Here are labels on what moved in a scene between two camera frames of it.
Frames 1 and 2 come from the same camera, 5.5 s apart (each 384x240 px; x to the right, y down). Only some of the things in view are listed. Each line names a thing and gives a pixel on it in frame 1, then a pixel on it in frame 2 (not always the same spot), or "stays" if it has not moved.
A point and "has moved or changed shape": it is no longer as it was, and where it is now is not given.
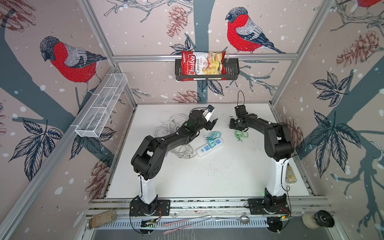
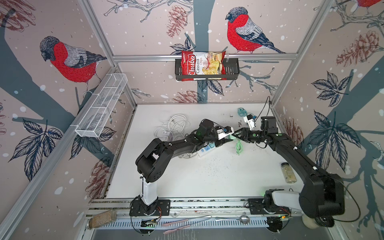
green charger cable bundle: [239, 134] has moved or changed shape
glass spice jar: [290, 177] stays
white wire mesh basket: [102, 106] stays
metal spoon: [244, 219] stays
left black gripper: [209, 125] to [221, 142]
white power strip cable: [175, 121] stays
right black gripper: [231, 126] to [244, 133]
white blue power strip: [202, 151] stays
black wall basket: [232, 72] stays
